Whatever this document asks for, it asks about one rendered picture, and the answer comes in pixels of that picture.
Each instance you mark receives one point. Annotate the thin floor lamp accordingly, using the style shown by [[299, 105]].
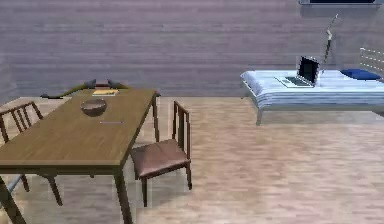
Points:
[[328, 40]]

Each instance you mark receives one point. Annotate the brown bowl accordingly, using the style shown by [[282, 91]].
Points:
[[93, 107]]

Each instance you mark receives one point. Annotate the grey pen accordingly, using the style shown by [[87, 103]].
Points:
[[111, 122]]

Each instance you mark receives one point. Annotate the brown wooden chair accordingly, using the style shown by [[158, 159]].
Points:
[[20, 116], [160, 156]]

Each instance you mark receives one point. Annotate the yellow book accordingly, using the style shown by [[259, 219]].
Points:
[[105, 92]]

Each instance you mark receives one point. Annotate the dark curved chair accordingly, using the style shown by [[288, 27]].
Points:
[[83, 86]]

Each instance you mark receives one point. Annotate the black open laptop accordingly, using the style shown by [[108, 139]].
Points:
[[301, 75]]

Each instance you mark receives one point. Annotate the blue pillow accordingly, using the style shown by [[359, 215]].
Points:
[[360, 74]]

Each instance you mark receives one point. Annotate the white striped bed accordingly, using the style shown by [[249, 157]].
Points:
[[316, 90]]

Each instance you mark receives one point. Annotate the brown wooden table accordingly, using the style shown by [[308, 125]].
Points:
[[76, 133]]

